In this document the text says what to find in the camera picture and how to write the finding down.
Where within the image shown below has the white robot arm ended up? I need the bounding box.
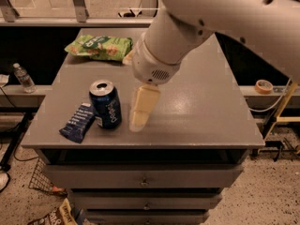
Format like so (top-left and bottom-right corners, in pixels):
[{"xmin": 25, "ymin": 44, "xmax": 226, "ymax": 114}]
[{"xmin": 129, "ymin": 0, "xmax": 300, "ymax": 132}]

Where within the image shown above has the roll of masking tape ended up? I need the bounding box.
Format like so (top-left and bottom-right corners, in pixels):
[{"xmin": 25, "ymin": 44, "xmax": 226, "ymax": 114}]
[{"xmin": 254, "ymin": 80, "xmax": 273, "ymax": 95}]

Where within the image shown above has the wire mesh basket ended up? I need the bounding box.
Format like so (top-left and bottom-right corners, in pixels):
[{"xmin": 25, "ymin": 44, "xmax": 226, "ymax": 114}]
[{"xmin": 28, "ymin": 158, "xmax": 57, "ymax": 194}]

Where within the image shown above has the green chip bag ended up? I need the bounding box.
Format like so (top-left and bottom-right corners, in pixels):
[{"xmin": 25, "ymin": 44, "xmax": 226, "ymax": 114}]
[{"xmin": 65, "ymin": 35, "xmax": 133, "ymax": 62}]

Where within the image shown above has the blue pepsi can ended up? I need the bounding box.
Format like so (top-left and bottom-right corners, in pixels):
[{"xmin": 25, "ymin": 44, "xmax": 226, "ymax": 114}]
[{"xmin": 89, "ymin": 80, "xmax": 122, "ymax": 129}]

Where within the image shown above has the brown snack bag on floor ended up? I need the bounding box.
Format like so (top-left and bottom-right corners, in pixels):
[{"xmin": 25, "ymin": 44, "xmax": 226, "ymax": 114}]
[{"xmin": 27, "ymin": 199, "xmax": 78, "ymax": 225}]

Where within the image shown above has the clear plastic water bottle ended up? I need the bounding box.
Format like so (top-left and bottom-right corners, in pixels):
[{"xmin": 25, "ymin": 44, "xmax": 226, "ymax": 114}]
[{"xmin": 13, "ymin": 63, "xmax": 36, "ymax": 94}]

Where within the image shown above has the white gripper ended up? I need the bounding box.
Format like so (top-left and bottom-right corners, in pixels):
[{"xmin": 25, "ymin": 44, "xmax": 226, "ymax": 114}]
[{"xmin": 122, "ymin": 33, "xmax": 180, "ymax": 132}]

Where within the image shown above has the yellow metal stand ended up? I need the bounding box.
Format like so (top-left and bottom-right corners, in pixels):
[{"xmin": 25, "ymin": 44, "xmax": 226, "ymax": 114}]
[{"xmin": 262, "ymin": 80, "xmax": 300, "ymax": 157}]

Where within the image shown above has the blue rxbar blueberry bar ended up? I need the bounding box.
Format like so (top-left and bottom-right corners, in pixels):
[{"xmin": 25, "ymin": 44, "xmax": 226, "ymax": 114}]
[{"xmin": 59, "ymin": 103, "xmax": 95, "ymax": 143}]

